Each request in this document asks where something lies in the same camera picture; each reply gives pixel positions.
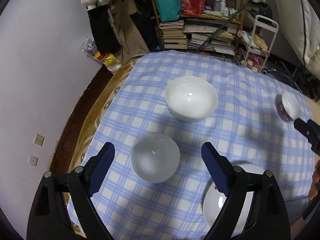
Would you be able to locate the large white bowl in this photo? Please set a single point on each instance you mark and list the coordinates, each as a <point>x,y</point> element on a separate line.
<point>190,98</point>

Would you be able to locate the lower wall socket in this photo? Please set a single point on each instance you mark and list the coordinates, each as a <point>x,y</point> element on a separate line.
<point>33,160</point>

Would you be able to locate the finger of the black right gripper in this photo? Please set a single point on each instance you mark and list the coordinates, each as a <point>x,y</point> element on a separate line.
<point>305,129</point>

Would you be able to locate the beige blanket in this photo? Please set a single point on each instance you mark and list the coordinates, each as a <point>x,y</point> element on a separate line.
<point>315,110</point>

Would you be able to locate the blue checked tablecloth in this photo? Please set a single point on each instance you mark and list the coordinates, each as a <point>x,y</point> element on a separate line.
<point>245,127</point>

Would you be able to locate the cherry plate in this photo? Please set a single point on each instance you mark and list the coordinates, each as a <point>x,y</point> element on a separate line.
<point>214,200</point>

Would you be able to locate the wall socket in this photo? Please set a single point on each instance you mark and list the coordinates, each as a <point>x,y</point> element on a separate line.
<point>33,160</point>
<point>39,139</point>

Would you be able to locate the white metal trolley cart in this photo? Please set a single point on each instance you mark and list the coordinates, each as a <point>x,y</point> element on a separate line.
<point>257,50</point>

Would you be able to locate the stack of books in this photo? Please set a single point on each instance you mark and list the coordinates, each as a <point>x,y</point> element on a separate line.
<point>173,36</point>

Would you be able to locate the upper wall socket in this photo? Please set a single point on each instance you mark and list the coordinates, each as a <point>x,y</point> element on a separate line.
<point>39,139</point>

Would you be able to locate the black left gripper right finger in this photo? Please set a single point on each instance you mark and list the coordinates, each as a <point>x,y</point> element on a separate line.
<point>267,217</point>

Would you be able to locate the white bowl red outside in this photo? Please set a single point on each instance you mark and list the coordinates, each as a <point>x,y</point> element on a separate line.
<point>155,158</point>

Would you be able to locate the white padded duvet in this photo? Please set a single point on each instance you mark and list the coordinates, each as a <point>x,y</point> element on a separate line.
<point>299,24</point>

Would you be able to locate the wooden bookshelf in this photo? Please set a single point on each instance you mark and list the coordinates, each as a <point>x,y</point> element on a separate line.
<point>200,15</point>

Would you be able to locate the small red patterned bowl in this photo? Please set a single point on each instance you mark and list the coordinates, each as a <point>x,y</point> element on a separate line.
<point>288,106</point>

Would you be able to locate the teal bag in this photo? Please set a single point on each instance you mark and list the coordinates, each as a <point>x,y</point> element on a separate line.
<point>169,10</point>

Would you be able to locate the person right hand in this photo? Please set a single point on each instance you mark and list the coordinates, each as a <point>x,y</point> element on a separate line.
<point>315,179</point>

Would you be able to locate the yellow plastic bag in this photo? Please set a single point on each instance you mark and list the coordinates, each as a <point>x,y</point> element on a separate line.
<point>109,61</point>

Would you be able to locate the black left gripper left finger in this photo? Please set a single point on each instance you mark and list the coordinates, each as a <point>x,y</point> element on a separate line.
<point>49,218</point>

